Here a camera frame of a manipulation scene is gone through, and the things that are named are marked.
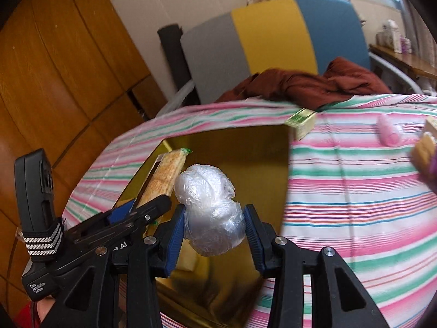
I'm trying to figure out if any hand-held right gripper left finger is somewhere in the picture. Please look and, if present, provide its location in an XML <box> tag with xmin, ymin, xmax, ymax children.
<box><xmin>44</xmin><ymin>205</ymin><xmax>187</xmax><ymax>328</ymax></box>

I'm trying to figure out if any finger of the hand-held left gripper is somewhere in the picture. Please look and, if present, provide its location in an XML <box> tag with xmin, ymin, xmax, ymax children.
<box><xmin>66</xmin><ymin>200</ymin><xmax>137</xmax><ymax>243</ymax></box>
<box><xmin>109</xmin><ymin>196</ymin><xmax>172</xmax><ymax>236</ymax></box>

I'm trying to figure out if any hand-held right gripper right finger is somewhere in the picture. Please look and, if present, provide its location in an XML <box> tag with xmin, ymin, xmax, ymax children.
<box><xmin>243</xmin><ymin>204</ymin><xmax>390</xmax><ymax>328</ymax></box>

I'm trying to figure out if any cracker packet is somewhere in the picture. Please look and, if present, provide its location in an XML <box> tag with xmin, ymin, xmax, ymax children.
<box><xmin>137</xmin><ymin>148</ymin><xmax>193</xmax><ymax>209</ymax></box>
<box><xmin>410</xmin><ymin>130</ymin><xmax>437</xmax><ymax>173</ymax></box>

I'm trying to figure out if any clear plastic bag ball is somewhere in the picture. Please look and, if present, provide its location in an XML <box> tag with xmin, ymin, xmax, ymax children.
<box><xmin>174</xmin><ymin>164</ymin><xmax>246</xmax><ymax>257</ymax></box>

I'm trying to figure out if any gold cardboard box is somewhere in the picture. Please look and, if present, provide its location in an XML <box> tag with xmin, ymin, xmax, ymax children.
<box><xmin>114</xmin><ymin>125</ymin><xmax>291</xmax><ymax>328</ymax></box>

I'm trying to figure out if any person's left forearm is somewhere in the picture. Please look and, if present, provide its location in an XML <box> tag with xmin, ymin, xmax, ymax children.
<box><xmin>14</xmin><ymin>297</ymin><xmax>59</xmax><ymax>328</ymax></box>

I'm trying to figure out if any striped bed sheet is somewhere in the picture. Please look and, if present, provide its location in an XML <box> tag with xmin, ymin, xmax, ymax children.
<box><xmin>63</xmin><ymin>94</ymin><xmax>437</xmax><ymax>328</ymax></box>

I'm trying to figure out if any wooden wardrobe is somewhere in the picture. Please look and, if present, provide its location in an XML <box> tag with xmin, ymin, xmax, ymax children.
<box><xmin>0</xmin><ymin>0</ymin><xmax>168</xmax><ymax>315</ymax></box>

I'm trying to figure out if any small green carton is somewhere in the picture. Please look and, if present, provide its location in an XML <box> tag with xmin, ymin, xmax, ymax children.
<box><xmin>285</xmin><ymin>107</ymin><xmax>317</xmax><ymax>141</ymax></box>

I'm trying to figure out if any brown cloth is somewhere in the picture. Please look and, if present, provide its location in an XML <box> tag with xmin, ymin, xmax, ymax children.
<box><xmin>215</xmin><ymin>57</ymin><xmax>393</xmax><ymax>110</ymax></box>

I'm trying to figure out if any grey yellow blue headboard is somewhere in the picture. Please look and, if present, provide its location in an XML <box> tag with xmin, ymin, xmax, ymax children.
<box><xmin>180</xmin><ymin>0</ymin><xmax>371</xmax><ymax>105</ymax></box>

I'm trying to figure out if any wooden desk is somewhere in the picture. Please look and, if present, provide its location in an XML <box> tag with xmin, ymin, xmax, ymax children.
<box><xmin>369</xmin><ymin>44</ymin><xmax>437</xmax><ymax>79</ymax></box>

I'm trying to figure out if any white box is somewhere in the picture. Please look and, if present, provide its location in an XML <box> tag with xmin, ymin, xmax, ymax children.
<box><xmin>376</xmin><ymin>19</ymin><xmax>401</xmax><ymax>53</ymax></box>

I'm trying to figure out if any sheer curtain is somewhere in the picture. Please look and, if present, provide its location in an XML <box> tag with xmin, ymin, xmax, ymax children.
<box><xmin>403</xmin><ymin>0</ymin><xmax>437</xmax><ymax>62</ymax></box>

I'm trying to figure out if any grey metal bed rail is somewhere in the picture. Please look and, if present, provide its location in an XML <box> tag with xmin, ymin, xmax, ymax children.
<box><xmin>369</xmin><ymin>53</ymin><xmax>424</xmax><ymax>94</ymax></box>
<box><xmin>155</xmin><ymin>82</ymin><xmax>195</xmax><ymax>117</ymax></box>

